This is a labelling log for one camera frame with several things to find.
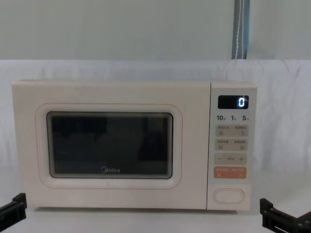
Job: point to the grey striped post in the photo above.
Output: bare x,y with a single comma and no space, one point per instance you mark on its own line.
241,29

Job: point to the oven control panel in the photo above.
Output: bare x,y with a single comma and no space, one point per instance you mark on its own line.
232,148

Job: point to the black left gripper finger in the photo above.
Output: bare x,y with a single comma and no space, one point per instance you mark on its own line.
19,205

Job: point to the white curtain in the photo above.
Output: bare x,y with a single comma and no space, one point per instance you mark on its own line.
281,116

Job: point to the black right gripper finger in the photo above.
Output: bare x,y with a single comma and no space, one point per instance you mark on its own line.
266,211

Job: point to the cream microwave oven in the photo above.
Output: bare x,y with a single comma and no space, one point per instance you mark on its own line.
116,94

